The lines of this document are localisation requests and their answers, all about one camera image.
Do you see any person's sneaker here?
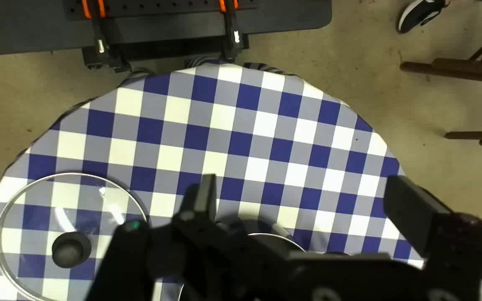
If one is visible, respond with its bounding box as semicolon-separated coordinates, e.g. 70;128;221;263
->
395;0;450;36

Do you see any round glass lid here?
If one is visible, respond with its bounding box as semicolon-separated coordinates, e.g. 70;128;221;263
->
0;171;152;301

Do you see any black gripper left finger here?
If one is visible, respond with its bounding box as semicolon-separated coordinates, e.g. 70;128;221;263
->
174;173;221;226

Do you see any orange handled black clamp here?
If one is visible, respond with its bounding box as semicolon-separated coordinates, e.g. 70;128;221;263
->
79;0;134;74
216;0;249;61

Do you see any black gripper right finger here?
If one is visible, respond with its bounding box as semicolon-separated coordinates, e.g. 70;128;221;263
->
383;174;482;276

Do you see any dark robot base platform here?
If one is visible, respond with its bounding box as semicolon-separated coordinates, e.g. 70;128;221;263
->
0;0;333;57

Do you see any blue white checked tablecloth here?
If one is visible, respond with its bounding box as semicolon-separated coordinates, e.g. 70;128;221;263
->
0;62;428;301

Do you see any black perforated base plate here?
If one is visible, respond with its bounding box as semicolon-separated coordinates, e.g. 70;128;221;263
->
63;0;259;22

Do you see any dark wooden armchair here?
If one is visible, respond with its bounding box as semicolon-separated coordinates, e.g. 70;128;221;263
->
400;22;482;148

